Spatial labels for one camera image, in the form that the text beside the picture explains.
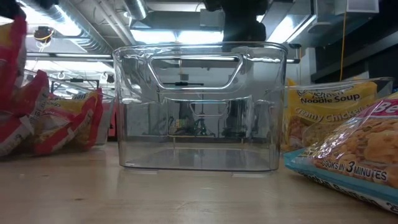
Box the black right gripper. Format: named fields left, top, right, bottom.
left=222, top=0, right=269, bottom=52

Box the clear plastic bin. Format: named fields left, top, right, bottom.
left=281, top=77, right=394, bottom=153
left=0, top=67, right=116, bottom=159
left=112, top=42, right=289, bottom=174

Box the blue beef ramen pack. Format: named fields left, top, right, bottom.
left=283, top=91, right=398, bottom=215

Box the grey ceiling box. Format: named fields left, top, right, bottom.
left=200, top=8, right=224, bottom=28

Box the bright ceiling light panel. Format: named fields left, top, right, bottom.
left=129, top=28, right=224, bottom=44

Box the white ceiling unit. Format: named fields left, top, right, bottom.
left=334, top=0, right=380, bottom=15

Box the black ceiling cable reel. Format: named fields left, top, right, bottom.
left=33, top=26, right=55, bottom=44

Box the large corrugated air duct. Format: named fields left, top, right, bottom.
left=26, top=0, right=114, bottom=55

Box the yellow hanging cord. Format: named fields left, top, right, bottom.
left=338, top=11, right=348, bottom=82

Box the silver round air duct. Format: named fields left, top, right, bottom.
left=123, top=0, right=150, bottom=20

